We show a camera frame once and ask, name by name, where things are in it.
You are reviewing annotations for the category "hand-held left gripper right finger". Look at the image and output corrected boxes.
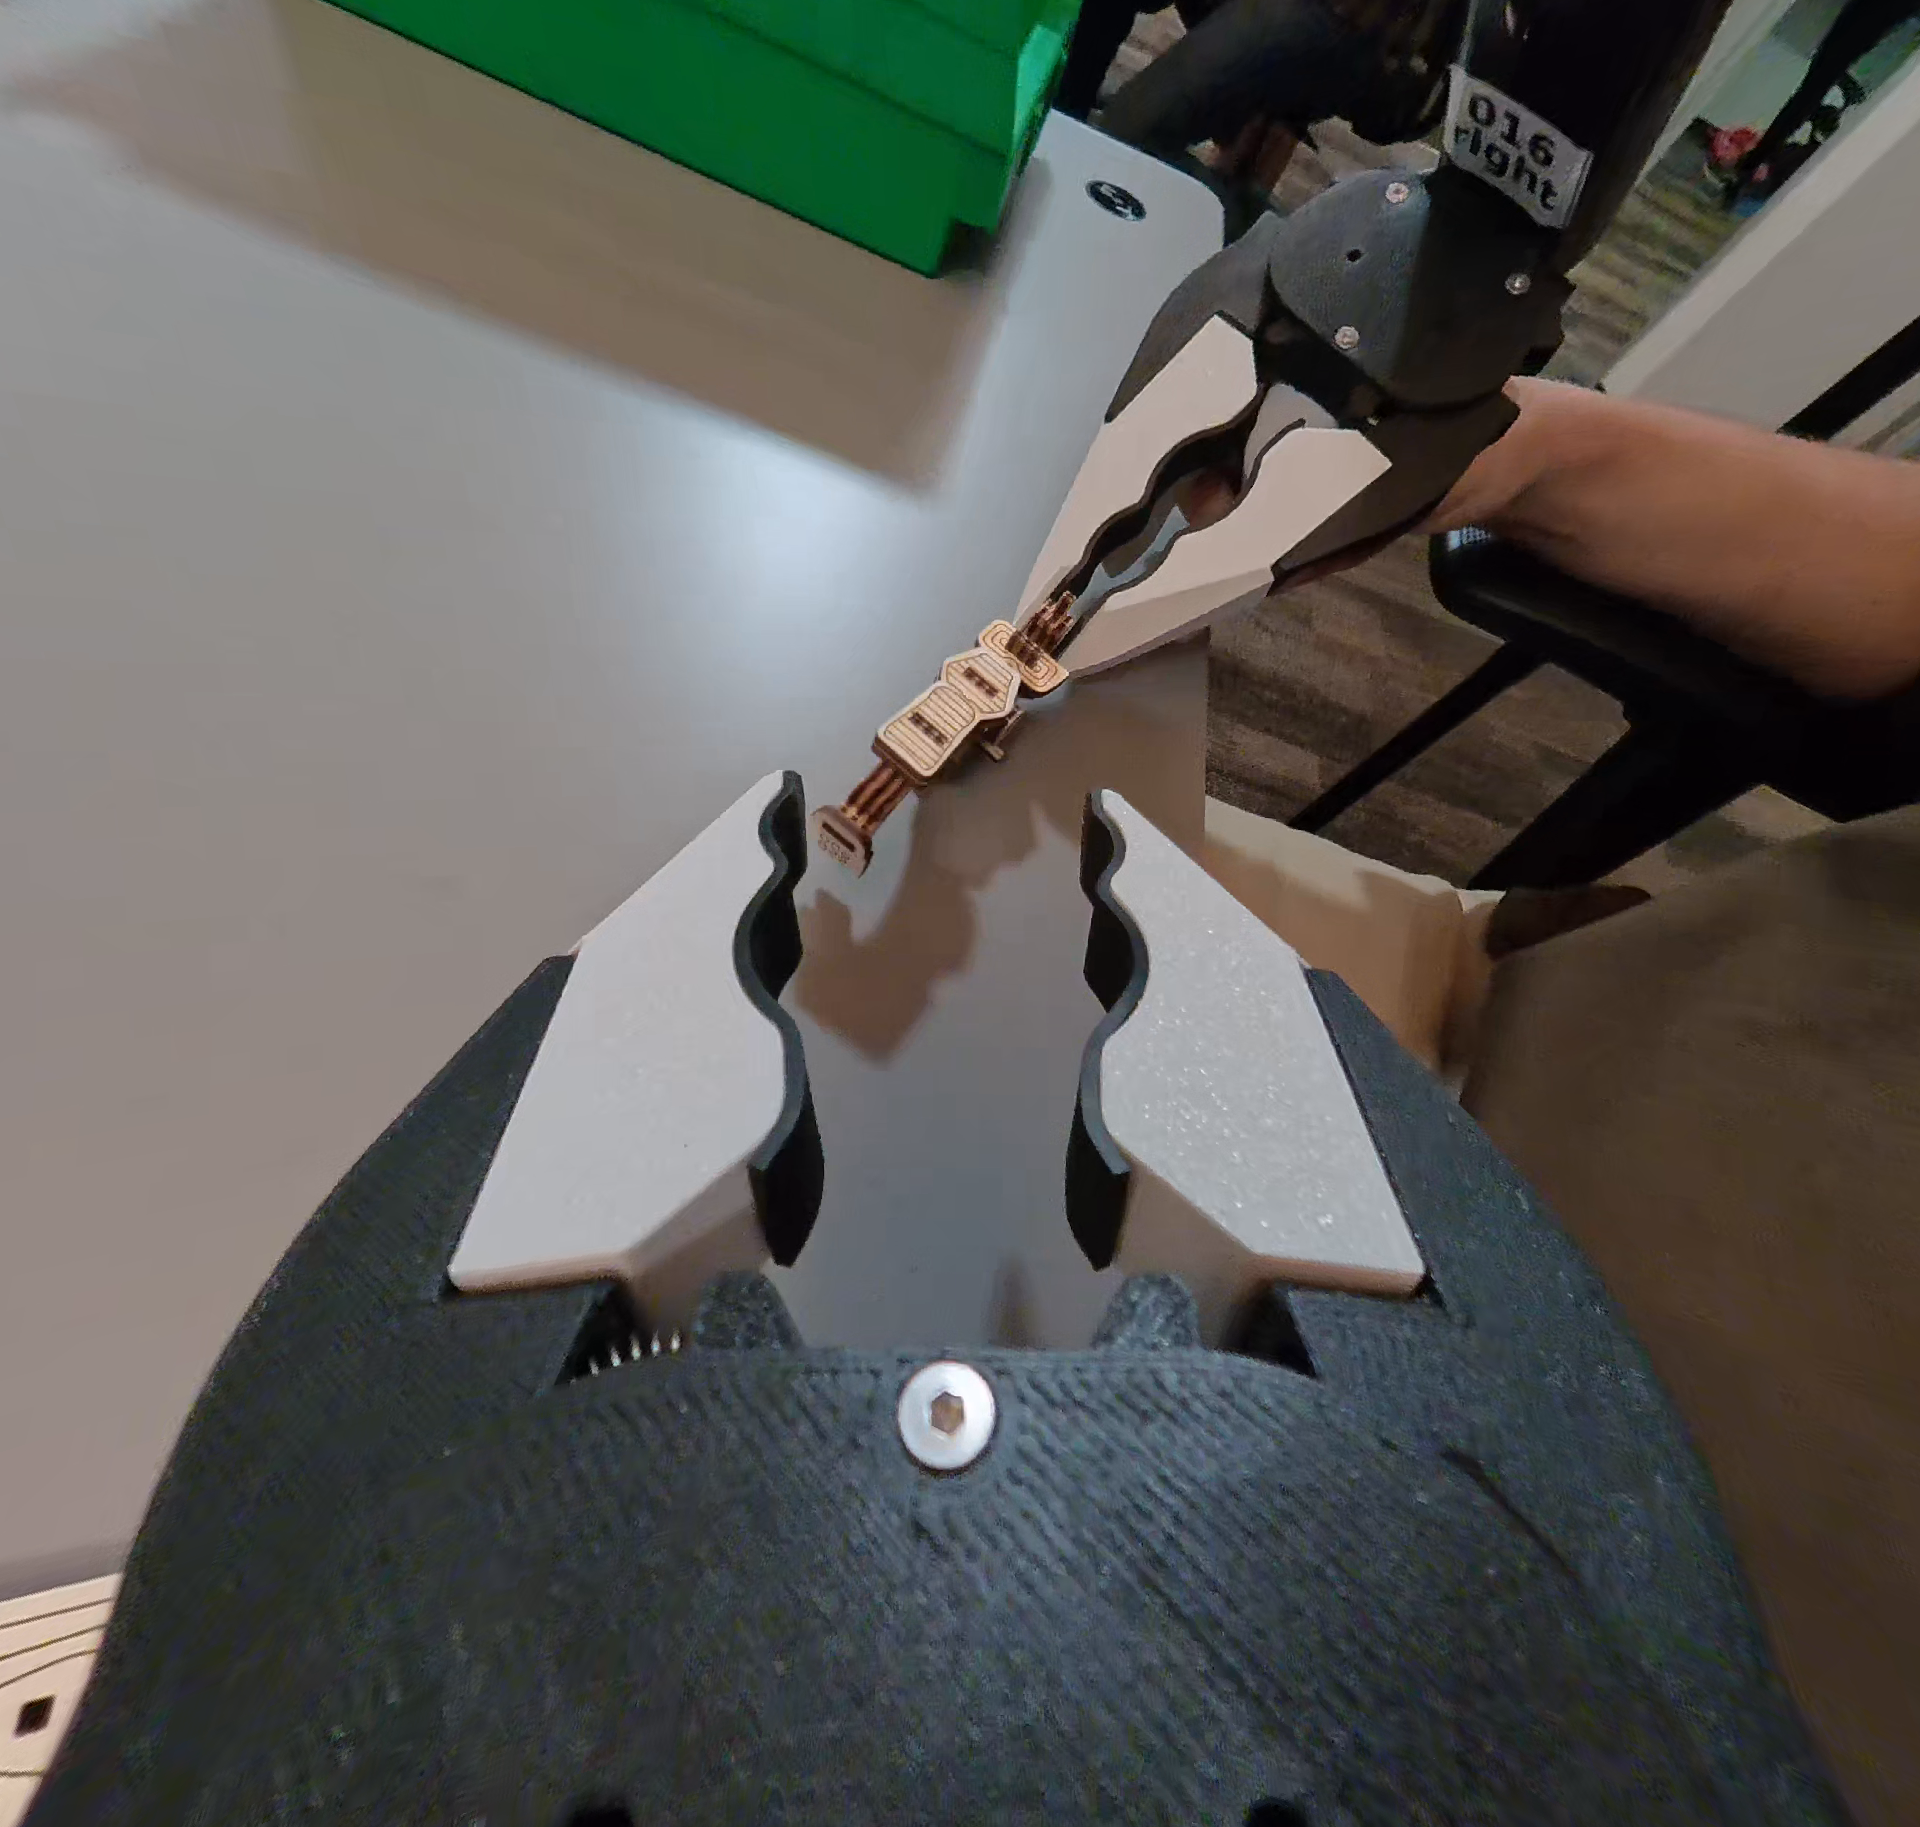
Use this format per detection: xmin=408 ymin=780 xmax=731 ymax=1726
xmin=1065 ymin=785 xmax=1428 ymax=1310

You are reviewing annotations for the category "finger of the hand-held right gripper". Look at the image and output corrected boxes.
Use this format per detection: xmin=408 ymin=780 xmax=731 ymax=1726
xmin=1065 ymin=422 xmax=1399 ymax=676
xmin=1019 ymin=315 xmax=1310 ymax=621

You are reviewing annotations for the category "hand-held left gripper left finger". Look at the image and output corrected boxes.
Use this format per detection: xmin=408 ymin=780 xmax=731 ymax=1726
xmin=446 ymin=768 xmax=828 ymax=1292

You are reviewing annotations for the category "small wooden puzzle model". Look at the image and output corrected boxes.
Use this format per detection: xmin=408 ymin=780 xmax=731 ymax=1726
xmin=810 ymin=589 xmax=1077 ymax=884

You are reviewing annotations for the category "person's right forearm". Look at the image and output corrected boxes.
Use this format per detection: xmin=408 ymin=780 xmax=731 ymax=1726
xmin=1620 ymin=393 xmax=1920 ymax=705

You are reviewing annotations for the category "grey desk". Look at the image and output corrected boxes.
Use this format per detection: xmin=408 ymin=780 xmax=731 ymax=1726
xmin=0 ymin=0 xmax=1231 ymax=1605

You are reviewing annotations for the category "person's right hand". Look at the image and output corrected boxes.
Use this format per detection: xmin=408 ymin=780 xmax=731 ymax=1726
xmin=1276 ymin=376 xmax=1637 ymax=585

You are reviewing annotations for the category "black chair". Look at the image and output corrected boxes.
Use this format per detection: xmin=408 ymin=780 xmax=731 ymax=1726
xmin=1291 ymin=526 xmax=1920 ymax=960

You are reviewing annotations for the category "person's brown shirt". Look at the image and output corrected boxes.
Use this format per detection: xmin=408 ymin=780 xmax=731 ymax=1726
xmin=1462 ymin=808 xmax=1920 ymax=1827

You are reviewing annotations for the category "green plastic bin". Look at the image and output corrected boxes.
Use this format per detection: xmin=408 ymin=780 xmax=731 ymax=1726
xmin=236 ymin=0 xmax=1097 ymax=278

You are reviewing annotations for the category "wooden puzzle sheet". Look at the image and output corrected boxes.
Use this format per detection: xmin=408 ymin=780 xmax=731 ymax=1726
xmin=0 ymin=1569 xmax=123 ymax=1802

